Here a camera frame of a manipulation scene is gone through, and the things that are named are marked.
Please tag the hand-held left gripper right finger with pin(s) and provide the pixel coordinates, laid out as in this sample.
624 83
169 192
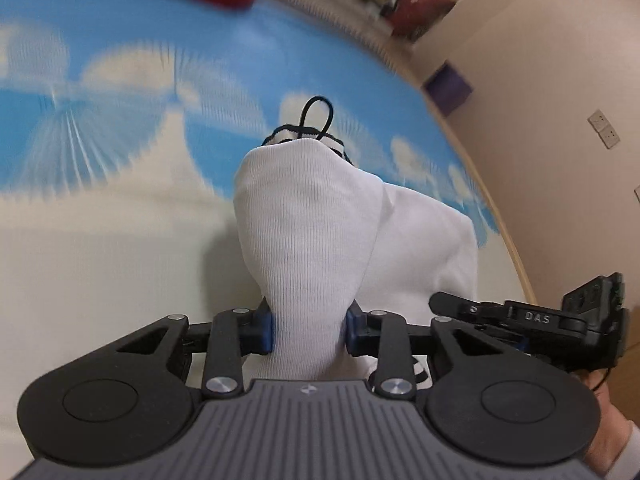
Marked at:
352 330

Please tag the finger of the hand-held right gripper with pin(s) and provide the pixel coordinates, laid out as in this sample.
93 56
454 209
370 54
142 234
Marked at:
545 352
480 310

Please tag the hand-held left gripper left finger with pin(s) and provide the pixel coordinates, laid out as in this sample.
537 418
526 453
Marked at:
260 330

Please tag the white sock with black trim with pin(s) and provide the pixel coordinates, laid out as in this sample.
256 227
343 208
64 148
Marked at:
305 240

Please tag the person's right forearm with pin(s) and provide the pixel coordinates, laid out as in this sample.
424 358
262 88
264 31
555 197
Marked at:
627 455

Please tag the person's right hand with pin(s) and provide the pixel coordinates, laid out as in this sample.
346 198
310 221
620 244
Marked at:
607 420

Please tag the purple box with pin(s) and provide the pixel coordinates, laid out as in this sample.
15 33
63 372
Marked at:
447 87

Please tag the blue printed bedsheet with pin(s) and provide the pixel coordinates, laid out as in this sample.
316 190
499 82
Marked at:
125 100

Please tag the dark red bag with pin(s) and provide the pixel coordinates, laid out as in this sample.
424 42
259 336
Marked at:
420 10

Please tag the white wall socket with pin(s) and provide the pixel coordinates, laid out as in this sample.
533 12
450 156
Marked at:
598 120
610 137

